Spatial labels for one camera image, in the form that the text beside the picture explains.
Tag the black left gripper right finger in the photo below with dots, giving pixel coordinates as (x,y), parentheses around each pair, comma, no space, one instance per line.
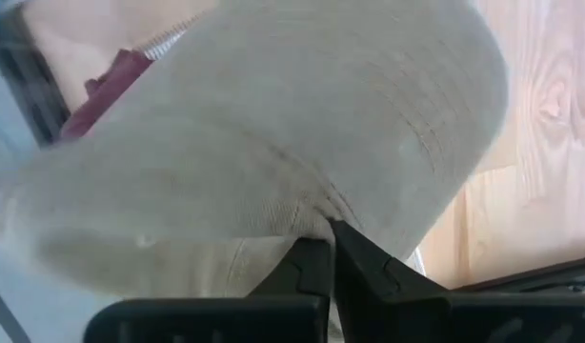
(392,309)

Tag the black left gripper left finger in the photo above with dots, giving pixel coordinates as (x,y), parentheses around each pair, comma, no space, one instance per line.
(273,319)

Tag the beige baseball cap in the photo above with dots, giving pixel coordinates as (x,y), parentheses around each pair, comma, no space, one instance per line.
(273,119)

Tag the maroon baseball cap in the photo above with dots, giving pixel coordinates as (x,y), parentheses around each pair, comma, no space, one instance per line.
(106,90)

